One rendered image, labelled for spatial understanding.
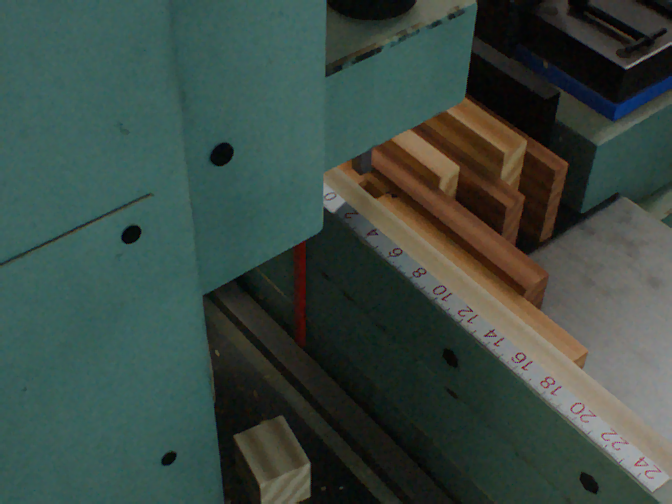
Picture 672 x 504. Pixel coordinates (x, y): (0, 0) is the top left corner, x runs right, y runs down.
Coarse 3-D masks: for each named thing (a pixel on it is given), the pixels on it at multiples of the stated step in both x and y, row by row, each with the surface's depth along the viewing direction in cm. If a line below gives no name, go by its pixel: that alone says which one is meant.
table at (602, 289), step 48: (528, 240) 67; (576, 240) 67; (624, 240) 68; (288, 288) 70; (336, 288) 64; (576, 288) 64; (624, 288) 64; (336, 336) 68; (384, 336) 62; (576, 336) 62; (624, 336) 62; (384, 384) 65; (432, 384) 60; (624, 384) 59; (432, 432) 63; (480, 432) 58; (480, 480) 61; (528, 480) 56
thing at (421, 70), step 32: (448, 0) 56; (352, 32) 54; (384, 32) 54; (416, 32) 54; (448, 32) 56; (352, 64) 52; (384, 64) 54; (416, 64) 56; (448, 64) 58; (352, 96) 54; (384, 96) 56; (416, 96) 58; (448, 96) 60; (352, 128) 56; (384, 128) 57
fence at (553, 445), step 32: (320, 256) 64; (352, 256) 61; (352, 288) 63; (384, 288) 59; (416, 288) 57; (384, 320) 61; (416, 320) 58; (448, 320) 55; (416, 352) 60; (448, 352) 57; (480, 352) 54; (448, 384) 58; (480, 384) 56; (512, 384) 53; (480, 416) 57; (512, 416) 54; (544, 416) 52; (544, 448) 53; (576, 448) 51; (576, 480) 52; (608, 480) 50
